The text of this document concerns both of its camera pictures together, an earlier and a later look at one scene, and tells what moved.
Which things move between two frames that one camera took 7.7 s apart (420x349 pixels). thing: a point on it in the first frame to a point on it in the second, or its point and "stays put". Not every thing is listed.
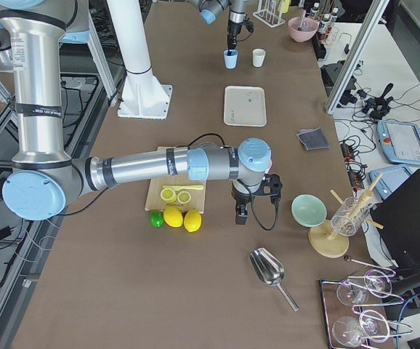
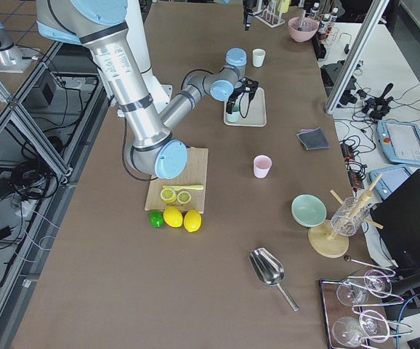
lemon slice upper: x=168 y=195 stays put
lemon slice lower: x=184 y=197 stays put
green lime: x=156 y=218 stays put
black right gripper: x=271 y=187 to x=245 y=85
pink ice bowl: x=302 y=29 stays put
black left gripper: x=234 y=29 to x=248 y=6
